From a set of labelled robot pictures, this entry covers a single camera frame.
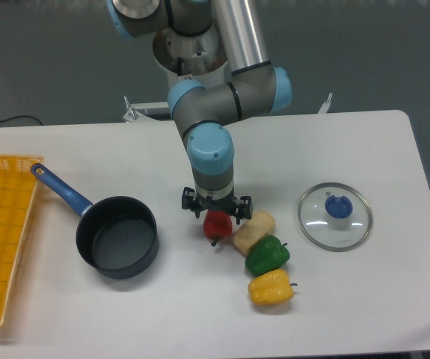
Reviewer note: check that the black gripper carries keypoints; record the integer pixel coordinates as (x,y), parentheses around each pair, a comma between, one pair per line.
(199,200)

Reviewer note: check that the red bell pepper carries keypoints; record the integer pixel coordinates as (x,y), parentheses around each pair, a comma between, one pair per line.
(217,226)

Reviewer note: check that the dark pot blue handle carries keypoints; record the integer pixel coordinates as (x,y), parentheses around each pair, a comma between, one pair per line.
(117,236)

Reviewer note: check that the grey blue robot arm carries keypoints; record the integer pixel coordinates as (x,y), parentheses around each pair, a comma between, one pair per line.
(201,114)

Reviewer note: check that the green bell pepper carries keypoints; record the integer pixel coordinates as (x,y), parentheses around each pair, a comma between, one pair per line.
(268,254)

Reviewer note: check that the yellow bell pepper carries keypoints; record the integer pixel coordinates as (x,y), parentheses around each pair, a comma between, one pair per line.
(273,287)

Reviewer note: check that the beige bread loaf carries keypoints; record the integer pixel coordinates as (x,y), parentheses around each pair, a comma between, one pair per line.
(252,231)

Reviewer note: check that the glass lid blue knob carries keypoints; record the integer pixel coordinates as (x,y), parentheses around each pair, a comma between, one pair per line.
(334,216)

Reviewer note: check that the white table bracket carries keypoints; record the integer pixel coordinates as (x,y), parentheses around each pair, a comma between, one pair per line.
(326,105)

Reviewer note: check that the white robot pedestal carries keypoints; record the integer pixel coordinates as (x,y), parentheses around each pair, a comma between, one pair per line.
(200,58)

